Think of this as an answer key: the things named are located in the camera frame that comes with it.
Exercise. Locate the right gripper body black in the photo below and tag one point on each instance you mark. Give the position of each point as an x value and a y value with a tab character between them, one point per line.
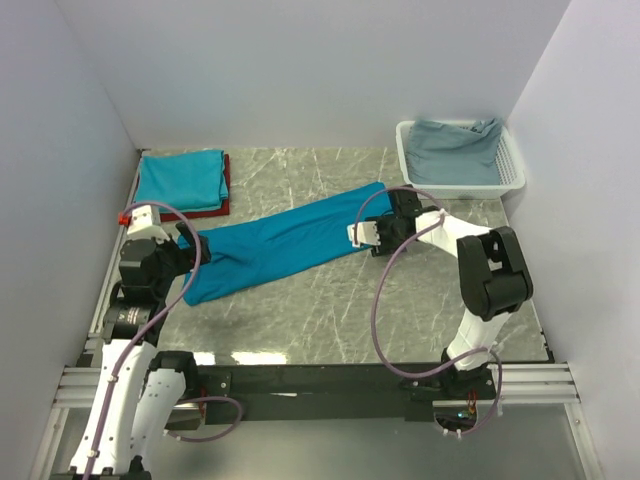
390	237

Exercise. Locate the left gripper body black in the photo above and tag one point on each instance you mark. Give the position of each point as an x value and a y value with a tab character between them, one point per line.
177	261

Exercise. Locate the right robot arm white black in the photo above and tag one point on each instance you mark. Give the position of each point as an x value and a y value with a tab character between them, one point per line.
494	279

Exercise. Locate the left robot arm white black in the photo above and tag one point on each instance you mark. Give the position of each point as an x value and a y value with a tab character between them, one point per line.
138	385

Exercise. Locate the folded red t shirt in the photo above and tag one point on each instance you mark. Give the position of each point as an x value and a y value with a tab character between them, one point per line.
210	212

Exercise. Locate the folded light teal t shirt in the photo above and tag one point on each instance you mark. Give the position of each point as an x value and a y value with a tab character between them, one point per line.
181	182

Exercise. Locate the grey blue t shirt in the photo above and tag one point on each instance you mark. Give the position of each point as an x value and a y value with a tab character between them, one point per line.
447	154

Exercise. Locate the white plastic basket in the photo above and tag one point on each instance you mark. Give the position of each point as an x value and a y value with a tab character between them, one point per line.
460	185

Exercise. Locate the black base beam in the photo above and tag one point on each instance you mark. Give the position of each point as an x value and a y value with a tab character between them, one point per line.
339	391

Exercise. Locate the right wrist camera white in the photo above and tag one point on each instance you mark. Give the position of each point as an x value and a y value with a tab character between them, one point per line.
364	234

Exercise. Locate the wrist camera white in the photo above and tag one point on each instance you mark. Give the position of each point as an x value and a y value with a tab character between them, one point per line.
364	234
143	223

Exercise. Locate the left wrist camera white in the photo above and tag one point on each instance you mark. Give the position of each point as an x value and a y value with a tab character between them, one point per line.
143	223

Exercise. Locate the aluminium rail frame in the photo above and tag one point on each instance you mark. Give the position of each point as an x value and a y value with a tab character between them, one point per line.
267	180

